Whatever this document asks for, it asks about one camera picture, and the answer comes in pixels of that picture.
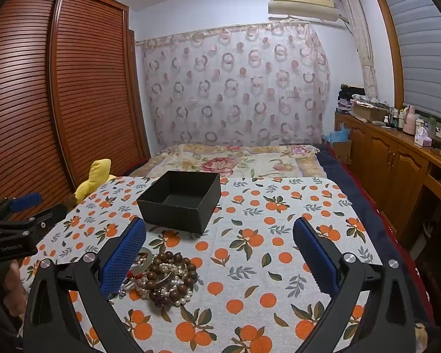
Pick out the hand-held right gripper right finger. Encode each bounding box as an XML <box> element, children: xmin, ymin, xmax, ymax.
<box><xmin>292</xmin><ymin>216</ymin><xmax>417</xmax><ymax>353</ymax></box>

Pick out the circle pattern sheer curtain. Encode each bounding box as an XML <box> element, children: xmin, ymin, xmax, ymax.
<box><xmin>137</xmin><ymin>21</ymin><xmax>332</xmax><ymax>148</ymax></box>

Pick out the folded floral cloth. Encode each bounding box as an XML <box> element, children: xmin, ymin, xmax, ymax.
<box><xmin>350</xmin><ymin>93</ymin><xmax>389</xmax><ymax>109</ymax></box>

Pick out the stack of folded clothes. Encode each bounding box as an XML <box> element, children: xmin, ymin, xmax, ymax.
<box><xmin>337</xmin><ymin>85</ymin><xmax>367</xmax><ymax>113</ymax></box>

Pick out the black cardboard box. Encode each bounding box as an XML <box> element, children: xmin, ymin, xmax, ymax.
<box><xmin>137</xmin><ymin>171</ymin><xmax>221</xmax><ymax>235</ymax></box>

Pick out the beige wall air conditioner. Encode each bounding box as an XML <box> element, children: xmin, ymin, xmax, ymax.
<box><xmin>267</xmin><ymin>0</ymin><xmax>348</xmax><ymax>23</ymax></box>

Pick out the yellow plush toy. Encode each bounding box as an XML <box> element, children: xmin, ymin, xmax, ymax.
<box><xmin>64</xmin><ymin>159</ymin><xmax>117</xmax><ymax>210</ymax></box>

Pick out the person's left hand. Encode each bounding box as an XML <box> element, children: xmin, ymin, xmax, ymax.
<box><xmin>0</xmin><ymin>259</ymin><xmax>31</xmax><ymax>326</ymax></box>

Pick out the brown slatted wooden wardrobe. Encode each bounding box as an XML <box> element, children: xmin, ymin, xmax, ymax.
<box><xmin>0</xmin><ymin>0</ymin><xmax>152</xmax><ymax>216</ymax></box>

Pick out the open cardboard box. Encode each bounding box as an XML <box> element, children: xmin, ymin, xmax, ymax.
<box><xmin>350</xmin><ymin>102</ymin><xmax>389</xmax><ymax>123</ymax></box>

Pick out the pink thermos bottle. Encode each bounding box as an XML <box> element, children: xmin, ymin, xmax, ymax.
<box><xmin>403</xmin><ymin>105</ymin><xmax>416</xmax><ymax>135</ymax></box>

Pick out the blue plastic bag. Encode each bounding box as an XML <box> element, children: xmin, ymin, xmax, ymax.
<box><xmin>323</xmin><ymin>123</ymin><xmax>352</xmax><ymax>144</ymax></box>

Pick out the cream patterned window curtain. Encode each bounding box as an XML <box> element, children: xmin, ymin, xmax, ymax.
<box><xmin>339</xmin><ymin>0</ymin><xmax>380</xmax><ymax>99</ymax></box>

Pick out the navy bed sheet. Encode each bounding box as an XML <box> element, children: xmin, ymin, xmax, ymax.
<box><xmin>315</xmin><ymin>143</ymin><xmax>432</xmax><ymax>324</ymax></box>

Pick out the brown wooden bead bracelet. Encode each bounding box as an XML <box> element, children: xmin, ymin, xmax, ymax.
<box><xmin>145</xmin><ymin>251</ymin><xmax>200</xmax><ymax>307</ymax></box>

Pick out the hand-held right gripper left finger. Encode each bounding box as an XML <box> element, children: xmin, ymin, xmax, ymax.
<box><xmin>22</xmin><ymin>216</ymin><xmax>149</xmax><ymax>353</ymax></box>

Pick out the pink tissue box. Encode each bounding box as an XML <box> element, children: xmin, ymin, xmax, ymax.
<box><xmin>414</xmin><ymin>126</ymin><xmax>433</xmax><ymax>147</ymax></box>

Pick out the pearl necklace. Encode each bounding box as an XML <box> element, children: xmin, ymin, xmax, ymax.
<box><xmin>131</xmin><ymin>260</ymin><xmax>196</xmax><ymax>307</ymax></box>

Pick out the grey window blind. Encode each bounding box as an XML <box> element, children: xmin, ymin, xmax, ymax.
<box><xmin>383</xmin><ymin>0</ymin><xmax>441</xmax><ymax>119</ymax></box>

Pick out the floral blanket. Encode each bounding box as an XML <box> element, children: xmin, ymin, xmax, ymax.
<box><xmin>128</xmin><ymin>143</ymin><xmax>326</xmax><ymax>179</ymax></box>

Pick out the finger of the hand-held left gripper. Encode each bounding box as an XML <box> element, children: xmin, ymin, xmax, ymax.
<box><xmin>29</xmin><ymin>203</ymin><xmax>69</xmax><ymax>229</ymax></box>
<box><xmin>7</xmin><ymin>192</ymin><xmax>44</xmax><ymax>214</ymax></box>

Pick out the orange print tablecloth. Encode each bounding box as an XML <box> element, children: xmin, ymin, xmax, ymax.
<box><xmin>16</xmin><ymin>176</ymin><xmax>431</xmax><ymax>353</ymax></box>

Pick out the long wooden cabinet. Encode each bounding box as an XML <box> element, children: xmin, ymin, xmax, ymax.
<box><xmin>334</xmin><ymin>111</ymin><xmax>441</xmax><ymax>252</ymax></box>

